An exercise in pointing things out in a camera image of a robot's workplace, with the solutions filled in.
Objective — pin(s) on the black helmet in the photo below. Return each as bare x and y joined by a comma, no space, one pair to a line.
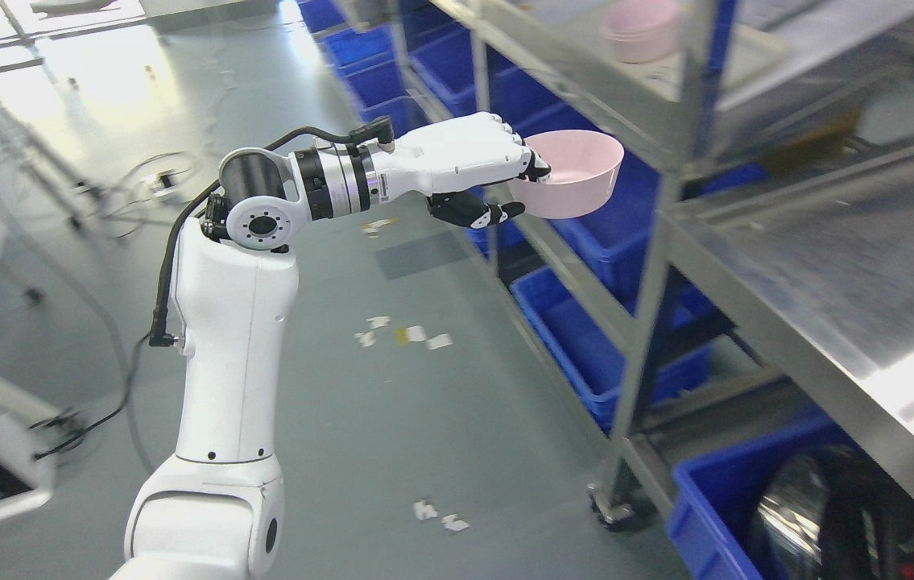
830,512

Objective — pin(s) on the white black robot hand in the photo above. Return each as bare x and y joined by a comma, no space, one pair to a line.
443,161

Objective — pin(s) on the stacked pink bowls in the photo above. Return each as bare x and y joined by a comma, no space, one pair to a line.
642,31

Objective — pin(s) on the blue crate with helmet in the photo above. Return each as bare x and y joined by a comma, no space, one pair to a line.
710,525

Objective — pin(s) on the stainless steel table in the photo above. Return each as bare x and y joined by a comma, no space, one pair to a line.
843,266

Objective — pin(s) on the blue crate middle shelf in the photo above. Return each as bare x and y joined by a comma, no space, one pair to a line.
588,358

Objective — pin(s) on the pink plastic bowl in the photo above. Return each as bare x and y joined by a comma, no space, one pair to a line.
585,165

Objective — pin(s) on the cream bear tray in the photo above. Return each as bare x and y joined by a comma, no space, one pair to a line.
750,54

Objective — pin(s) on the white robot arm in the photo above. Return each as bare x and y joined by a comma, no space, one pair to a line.
214,509

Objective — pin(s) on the stainless steel shelf rack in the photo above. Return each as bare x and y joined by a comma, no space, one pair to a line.
841,52

